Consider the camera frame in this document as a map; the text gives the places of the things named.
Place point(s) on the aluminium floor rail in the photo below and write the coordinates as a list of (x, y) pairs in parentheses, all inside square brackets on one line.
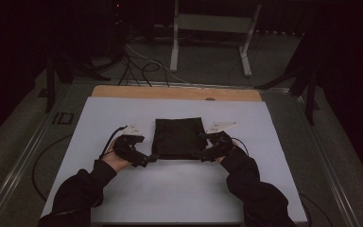
[(201, 85), (12, 176), (331, 164)]

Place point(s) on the black tripod stand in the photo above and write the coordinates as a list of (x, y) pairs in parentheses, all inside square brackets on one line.
[(60, 75), (305, 78)]

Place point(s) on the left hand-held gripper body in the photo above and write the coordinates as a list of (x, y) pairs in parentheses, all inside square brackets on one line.
[(127, 146)]

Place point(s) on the dark equipment with red light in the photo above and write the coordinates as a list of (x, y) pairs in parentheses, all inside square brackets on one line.
[(118, 28)]

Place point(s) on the white metal stand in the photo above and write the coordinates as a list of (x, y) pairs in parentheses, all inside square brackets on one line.
[(214, 23)]

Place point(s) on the person's left hand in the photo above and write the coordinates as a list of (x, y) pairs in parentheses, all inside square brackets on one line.
[(115, 160)]

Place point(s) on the black shorts with blue print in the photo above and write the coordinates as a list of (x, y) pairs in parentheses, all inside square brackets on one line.
[(179, 138)]

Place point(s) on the person's right hand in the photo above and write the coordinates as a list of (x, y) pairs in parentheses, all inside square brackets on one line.
[(221, 159)]

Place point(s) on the white table cover sheet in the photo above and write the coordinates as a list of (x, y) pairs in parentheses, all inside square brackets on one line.
[(176, 189)]

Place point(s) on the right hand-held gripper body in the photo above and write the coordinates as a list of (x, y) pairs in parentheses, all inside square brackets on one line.
[(219, 142)]

